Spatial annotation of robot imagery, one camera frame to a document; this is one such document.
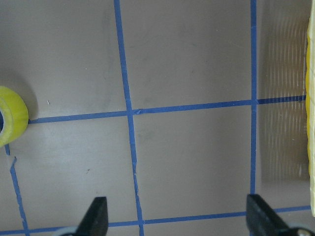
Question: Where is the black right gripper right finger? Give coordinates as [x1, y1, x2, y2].
[246, 194, 295, 236]

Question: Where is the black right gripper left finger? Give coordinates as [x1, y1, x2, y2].
[75, 197, 109, 236]

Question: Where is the yellow tape roll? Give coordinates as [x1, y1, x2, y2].
[0, 86, 29, 147]

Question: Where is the yellow woven basket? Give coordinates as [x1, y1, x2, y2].
[306, 1, 315, 215]

